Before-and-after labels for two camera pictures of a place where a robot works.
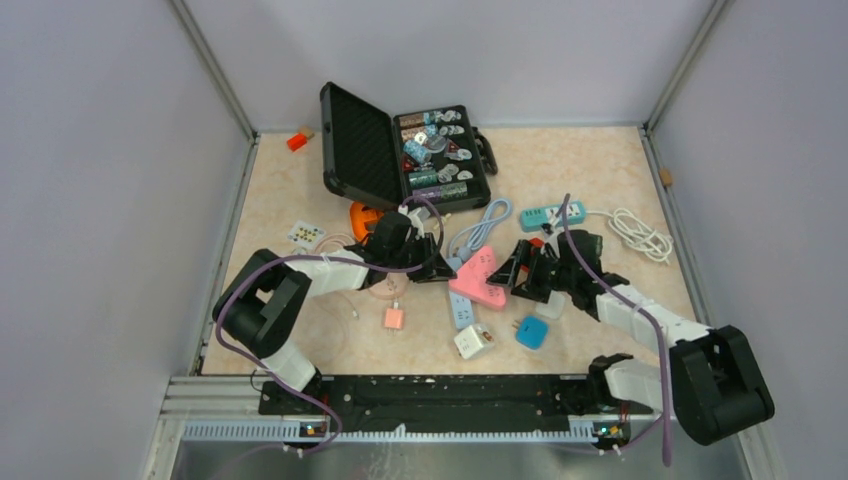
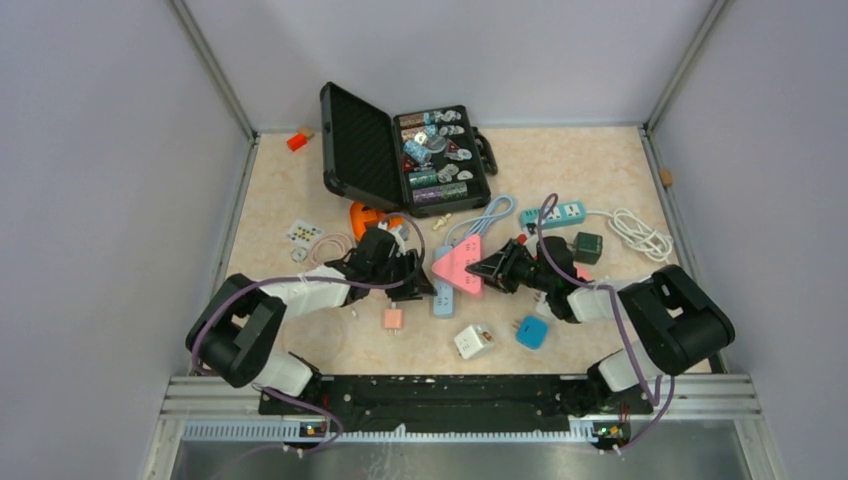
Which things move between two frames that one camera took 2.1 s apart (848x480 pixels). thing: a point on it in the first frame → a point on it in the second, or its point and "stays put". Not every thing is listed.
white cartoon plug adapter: (472, 339) stays put
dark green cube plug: (591, 244) stays put
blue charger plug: (532, 332) stays put
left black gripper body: (426, 273) → (404, 266)
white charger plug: (554, 307) stays put
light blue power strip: (463, 310) → (443, 302)
